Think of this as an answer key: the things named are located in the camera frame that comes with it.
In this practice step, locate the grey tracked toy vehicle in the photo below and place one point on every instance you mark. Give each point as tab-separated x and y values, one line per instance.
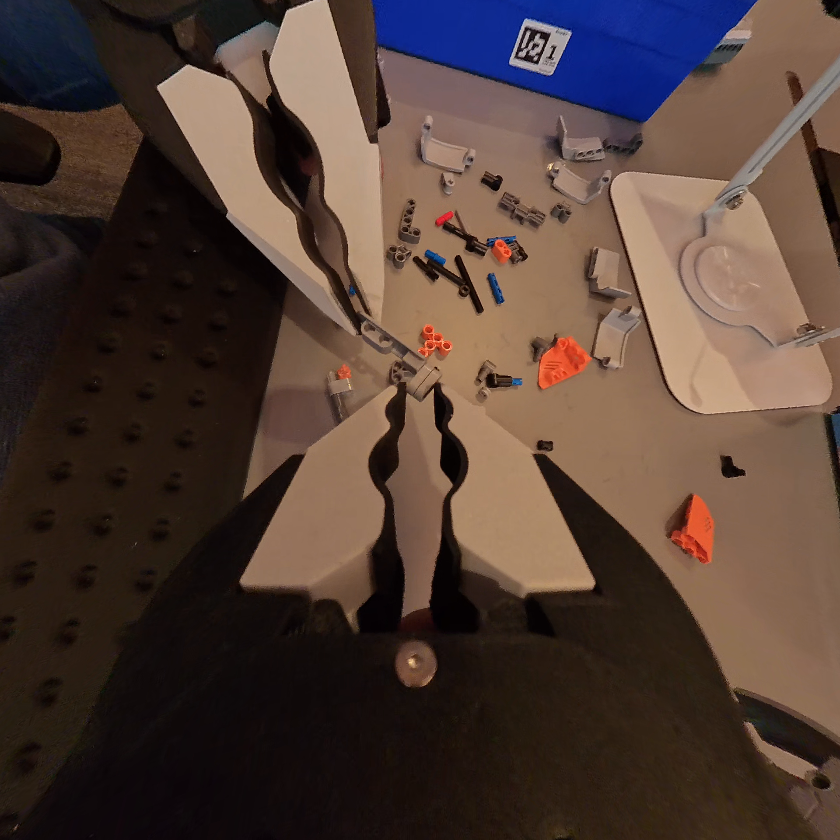
814	787

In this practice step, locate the light grey panel with holes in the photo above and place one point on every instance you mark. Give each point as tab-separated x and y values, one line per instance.
581	148

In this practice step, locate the short dark grey angled beam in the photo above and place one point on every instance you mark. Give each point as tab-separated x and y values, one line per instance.
408	226

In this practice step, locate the small light grey block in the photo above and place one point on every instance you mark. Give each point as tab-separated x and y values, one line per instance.
423	384

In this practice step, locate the dark grey straight beam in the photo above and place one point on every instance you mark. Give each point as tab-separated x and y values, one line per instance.
622	144

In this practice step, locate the dark grey angled connector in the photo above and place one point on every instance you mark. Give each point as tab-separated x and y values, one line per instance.
541	348

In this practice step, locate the light grey curved panel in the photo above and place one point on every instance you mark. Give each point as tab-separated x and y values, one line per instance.
613	334
446	154
577	184

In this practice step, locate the pile of small technic pieces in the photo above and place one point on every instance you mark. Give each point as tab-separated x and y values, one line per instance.
469	285

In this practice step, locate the grey toy hub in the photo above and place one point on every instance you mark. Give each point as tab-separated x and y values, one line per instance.
725	49

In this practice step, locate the grey angled pin connector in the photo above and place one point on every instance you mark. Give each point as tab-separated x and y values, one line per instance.
486	371

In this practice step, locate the black dimpled pad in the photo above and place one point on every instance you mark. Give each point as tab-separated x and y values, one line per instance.
131	459

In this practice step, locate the blue storage bin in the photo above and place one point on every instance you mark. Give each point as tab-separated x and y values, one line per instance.
623	65

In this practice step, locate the dark grey double cross block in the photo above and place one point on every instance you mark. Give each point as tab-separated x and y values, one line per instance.
522	210

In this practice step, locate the dark grey double connector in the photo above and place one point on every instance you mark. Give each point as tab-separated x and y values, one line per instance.
398	256

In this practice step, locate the small dark grey connector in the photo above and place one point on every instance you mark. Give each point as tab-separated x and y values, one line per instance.
560	211

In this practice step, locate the small black clip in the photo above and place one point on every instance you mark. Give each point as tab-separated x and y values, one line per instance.
730	466

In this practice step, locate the person's left forearm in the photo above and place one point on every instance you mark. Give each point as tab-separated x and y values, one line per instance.
39	52

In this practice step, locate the black chair armrest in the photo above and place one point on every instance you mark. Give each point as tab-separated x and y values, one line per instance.
26	148

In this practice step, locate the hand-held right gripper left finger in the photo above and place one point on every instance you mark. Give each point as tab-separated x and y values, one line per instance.
315	525

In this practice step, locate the orange flat panel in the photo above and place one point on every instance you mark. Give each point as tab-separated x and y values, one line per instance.
561	366

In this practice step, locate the white book stand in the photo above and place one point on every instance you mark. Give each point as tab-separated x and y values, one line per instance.
656	295

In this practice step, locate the dark grey L-shaped beam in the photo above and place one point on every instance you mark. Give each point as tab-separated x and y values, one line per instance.
384	337

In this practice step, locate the orange two-hole block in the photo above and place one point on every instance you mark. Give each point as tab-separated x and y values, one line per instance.
502	251

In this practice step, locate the light grey boxy panel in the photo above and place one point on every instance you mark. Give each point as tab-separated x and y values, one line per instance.
607	272

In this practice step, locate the dark grey pin block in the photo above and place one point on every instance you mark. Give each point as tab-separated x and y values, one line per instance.
518	253

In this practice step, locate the orange connector cluster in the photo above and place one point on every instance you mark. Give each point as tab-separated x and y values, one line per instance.
436	341

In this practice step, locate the black connector with blue pin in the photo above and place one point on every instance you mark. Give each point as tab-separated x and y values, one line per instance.
504	380

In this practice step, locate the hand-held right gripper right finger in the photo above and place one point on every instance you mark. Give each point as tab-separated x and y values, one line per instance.
525	525

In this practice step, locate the short grey axle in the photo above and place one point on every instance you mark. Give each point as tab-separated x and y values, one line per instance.
460	223

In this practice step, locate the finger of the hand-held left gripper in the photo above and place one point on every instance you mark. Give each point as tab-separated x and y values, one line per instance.
334	98
223	151

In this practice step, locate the orange curved panel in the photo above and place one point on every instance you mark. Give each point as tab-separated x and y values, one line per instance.
692	528

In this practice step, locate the dark grey tube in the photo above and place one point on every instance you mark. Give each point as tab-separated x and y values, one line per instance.
338	408

